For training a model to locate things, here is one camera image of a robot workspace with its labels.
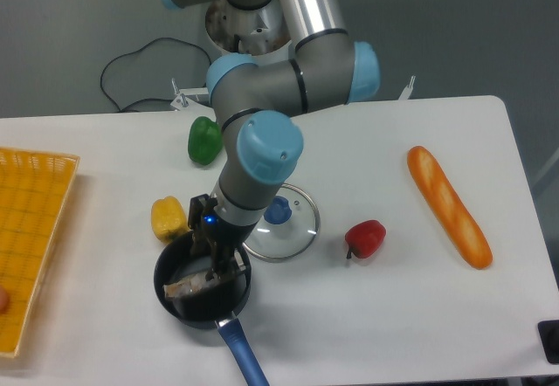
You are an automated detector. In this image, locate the black cable on floor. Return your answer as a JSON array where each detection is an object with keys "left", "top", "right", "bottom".
[{"left": 100, "top": 37, "right": 213, "bottom": 113}]

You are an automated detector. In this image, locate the black pot blue handle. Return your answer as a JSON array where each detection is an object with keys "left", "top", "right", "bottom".
[{"left": 154, "top": 231, "right": 269, "bottom": 385}]

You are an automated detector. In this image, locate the green bell pepper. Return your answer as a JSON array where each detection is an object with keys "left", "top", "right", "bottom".
[{"left": 188, "top": 116, "right": 223, "bottom": 166}]

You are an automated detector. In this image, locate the orange baguette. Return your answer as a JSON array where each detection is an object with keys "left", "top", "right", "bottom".
[{"left": 407, "top": 146, "right": 493, "bottom": 270}]

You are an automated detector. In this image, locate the glass lid blue knob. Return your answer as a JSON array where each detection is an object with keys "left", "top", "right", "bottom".
[{"left": 244, "top": 183, "right": 321, "bottom": 262}]

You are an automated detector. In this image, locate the yellow bell pepper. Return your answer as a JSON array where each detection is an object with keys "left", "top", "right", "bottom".
[{"left": 150, "top": 196, "right": 190, "bottom": 244}]

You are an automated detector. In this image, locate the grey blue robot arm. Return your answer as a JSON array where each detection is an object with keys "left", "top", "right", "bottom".
[{"left": 163, "top": 0, "right": 380, "bottom": 275}]

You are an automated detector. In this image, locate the yellow woven basket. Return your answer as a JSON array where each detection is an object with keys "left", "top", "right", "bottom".
[{"left": 1, "top": 147, "right": 80, "bottom": 358}]

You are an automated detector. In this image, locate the toast sandwich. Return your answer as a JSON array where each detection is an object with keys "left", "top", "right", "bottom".
[{"left": 163, "top": 271, "right": 219, "bottom": 300}]

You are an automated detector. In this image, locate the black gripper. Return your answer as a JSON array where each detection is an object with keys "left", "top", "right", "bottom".
[{"left": 188, "top": 194, "right": 256, "bottom": 282}]

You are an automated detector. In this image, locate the black device at table corner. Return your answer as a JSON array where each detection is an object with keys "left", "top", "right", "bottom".
[{"left": 537, "top": 320, "right": 559, "bottom": 365}]

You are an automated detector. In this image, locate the red bell pepper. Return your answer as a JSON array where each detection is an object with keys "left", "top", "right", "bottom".
[{"left": 344, "top": 220, "right": 387, "bottom": 263}]

